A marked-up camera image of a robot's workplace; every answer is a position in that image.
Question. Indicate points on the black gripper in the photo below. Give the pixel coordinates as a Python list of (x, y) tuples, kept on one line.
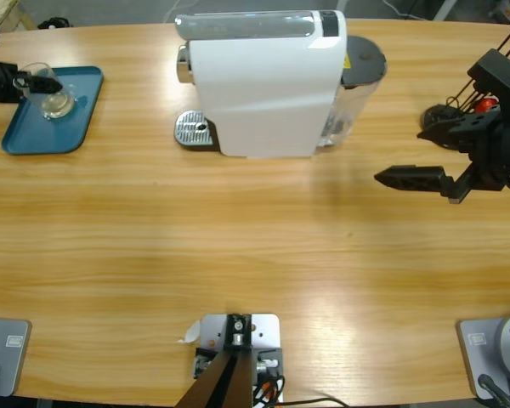
[(493, 161), (0, 83)]

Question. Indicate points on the clear drinking glass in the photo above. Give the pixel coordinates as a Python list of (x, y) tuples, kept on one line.
[(57, 106)]

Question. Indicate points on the grey coffee machine lever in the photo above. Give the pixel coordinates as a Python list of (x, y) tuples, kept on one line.
[(246, 26)]

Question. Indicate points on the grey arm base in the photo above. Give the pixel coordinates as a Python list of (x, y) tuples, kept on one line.
[(8, 340), (480, 340)]

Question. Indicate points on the red coffee capsule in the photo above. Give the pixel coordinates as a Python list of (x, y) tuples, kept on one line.
[(488, 104)]

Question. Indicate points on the white capsule coffee machine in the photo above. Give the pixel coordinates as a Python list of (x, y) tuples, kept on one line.
[(259, 93)]

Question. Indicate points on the black capsule holder with rods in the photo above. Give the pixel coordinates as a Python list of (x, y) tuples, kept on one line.
[(433, 117)]

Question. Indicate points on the teal plastic tray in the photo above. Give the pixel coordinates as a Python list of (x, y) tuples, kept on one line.
[(68, 136)]

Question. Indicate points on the clear water tank dark lid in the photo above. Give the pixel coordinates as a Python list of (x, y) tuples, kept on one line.
[(361, 55)]

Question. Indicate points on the metal drip tray grate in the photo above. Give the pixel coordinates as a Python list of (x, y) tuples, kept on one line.
[(189, 127)]

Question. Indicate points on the white paper scrap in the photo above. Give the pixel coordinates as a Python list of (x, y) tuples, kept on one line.
[(191, 333)]

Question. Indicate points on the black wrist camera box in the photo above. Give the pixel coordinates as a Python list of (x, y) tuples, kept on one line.
[(497, 76)]

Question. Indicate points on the white mount block dark post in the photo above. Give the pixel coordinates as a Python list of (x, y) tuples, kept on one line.
[(263, 329)]

